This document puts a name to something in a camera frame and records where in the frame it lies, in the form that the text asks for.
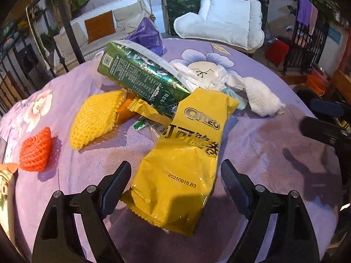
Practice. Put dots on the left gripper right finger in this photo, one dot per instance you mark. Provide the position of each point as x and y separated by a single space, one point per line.
294 238

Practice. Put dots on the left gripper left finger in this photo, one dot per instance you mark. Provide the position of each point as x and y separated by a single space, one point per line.
57 239

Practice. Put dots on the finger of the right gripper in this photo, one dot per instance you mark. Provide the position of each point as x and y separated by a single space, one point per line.
326 133
327 108

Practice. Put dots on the yellow Oreo snack bag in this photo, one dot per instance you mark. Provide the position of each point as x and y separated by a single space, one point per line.
175 179

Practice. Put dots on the light green tissue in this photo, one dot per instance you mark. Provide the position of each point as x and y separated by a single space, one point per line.
242 103

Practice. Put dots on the orange plastic bucket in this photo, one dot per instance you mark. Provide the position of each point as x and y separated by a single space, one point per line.
317 83

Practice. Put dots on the purple floral bed sheet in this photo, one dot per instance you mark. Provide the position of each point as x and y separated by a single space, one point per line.
271 151

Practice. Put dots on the black metal towel rack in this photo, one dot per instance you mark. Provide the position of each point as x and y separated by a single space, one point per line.
307 42

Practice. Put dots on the white crumpled tissue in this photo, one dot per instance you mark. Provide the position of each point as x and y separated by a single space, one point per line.
261 99

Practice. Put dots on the red stool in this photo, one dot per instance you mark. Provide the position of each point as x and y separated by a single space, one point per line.
277 52

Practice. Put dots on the orange foam fruit net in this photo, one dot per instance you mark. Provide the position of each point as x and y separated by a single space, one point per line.
35 151

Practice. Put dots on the purple hanging towel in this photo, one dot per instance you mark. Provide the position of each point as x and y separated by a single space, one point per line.
304 12

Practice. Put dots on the white cushioned armchair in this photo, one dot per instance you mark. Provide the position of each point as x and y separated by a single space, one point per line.
236 23

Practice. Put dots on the yellow foam fruit net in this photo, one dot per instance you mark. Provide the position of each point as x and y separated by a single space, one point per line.
96 117

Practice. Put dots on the orange snack packet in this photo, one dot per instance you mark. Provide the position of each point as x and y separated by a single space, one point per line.
123 113

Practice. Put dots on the clear green-edged wrapper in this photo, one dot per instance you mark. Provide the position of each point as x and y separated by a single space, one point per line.
148 128

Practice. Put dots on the green snack bag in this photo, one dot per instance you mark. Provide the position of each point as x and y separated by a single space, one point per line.
143 73

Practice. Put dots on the purple plastic bag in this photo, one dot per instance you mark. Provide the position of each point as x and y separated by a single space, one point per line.
148 36

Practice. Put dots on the white wicker swing sofa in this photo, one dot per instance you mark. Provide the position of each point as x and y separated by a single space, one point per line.
127 15

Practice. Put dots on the brown square cushion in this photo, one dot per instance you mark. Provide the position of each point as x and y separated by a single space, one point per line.
100 26

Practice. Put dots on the black iron bed frame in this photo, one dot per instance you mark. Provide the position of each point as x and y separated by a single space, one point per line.
37 40

